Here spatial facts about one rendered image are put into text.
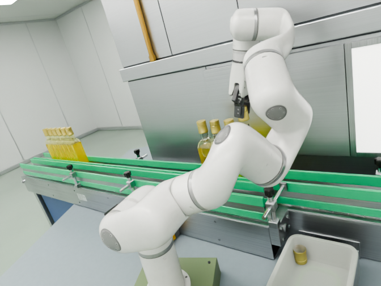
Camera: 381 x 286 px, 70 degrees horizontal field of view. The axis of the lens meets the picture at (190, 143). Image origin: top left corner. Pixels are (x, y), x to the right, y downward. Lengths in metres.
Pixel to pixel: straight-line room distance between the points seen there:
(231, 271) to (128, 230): 0.47
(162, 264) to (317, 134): 0.62
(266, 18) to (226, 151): 0.38
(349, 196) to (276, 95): 0.44
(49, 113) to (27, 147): 0.87
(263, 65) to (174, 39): 0.65
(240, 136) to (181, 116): 0.79
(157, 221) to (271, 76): 0.33
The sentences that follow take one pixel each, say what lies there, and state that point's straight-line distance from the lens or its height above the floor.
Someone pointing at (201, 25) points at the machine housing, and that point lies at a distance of 1.07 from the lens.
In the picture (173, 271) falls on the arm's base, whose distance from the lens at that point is 0.76.
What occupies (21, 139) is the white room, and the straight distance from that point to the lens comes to 6.66.
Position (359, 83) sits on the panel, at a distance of 0.91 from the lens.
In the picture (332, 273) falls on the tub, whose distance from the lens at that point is 0.89.
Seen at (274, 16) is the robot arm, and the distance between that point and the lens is 0.73.
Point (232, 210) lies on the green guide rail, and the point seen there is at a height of 0.90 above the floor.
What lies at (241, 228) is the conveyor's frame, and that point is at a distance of 0.92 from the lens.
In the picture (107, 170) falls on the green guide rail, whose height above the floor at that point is 0.95.
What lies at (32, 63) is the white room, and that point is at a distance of 6.93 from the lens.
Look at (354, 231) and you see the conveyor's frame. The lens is 0.91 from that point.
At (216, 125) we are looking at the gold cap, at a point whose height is 1.15.
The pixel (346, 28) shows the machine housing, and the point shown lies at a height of 1.36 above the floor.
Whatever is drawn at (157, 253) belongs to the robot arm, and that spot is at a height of 0.98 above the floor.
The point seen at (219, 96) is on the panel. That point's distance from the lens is 1.05.
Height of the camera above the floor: 1.42
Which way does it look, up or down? 19 degrees down
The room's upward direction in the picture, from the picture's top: 15 degrees counter-clockwise
